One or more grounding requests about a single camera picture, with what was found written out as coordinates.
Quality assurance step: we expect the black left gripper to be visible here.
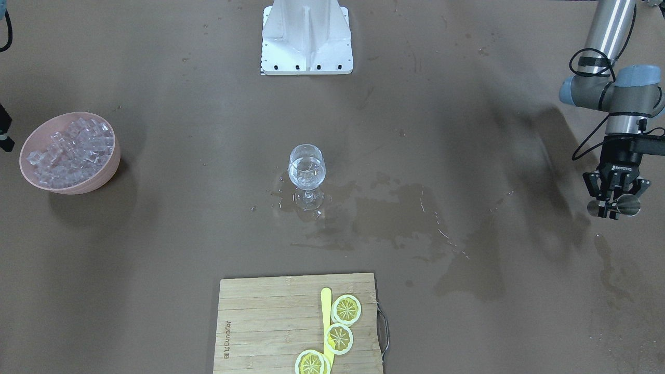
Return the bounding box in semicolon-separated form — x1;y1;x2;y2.
582;135;650;220

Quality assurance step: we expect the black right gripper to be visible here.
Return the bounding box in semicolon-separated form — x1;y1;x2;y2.
0;104;15;152

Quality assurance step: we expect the steel double jigger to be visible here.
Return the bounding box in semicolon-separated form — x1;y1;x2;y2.
587;194;641;218

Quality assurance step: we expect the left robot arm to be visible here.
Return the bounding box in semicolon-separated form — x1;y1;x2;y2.
559;1;664;220

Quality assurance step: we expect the clear ice cubes pile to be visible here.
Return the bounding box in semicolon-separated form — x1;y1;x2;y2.
25;117;115;189

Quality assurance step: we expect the clear wine glass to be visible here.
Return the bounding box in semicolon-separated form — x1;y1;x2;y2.
289;144;326;211

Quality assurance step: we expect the pink bowl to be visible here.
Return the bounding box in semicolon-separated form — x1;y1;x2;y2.
19;112;121;195

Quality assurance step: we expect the lemon slice upper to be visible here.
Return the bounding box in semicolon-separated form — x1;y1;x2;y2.
331;294;363;327

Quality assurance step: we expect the lemon slice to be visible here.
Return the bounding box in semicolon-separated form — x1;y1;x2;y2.
324;323;354;355
293;350;329;374
331;294;363;327

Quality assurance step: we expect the yellow plastic knife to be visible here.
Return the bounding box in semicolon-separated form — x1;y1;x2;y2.
320;287;335;367

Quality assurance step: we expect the bamboo cutting board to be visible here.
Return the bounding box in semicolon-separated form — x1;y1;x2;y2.
213;273;384;373

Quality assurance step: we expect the lemon slice middle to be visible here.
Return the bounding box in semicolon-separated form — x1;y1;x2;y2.
324;323;354;355

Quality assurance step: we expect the lemon slice lower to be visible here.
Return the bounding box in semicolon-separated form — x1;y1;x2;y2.
293;350;329;374

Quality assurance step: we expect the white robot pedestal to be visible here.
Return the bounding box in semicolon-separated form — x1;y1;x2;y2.
260;1;354;75

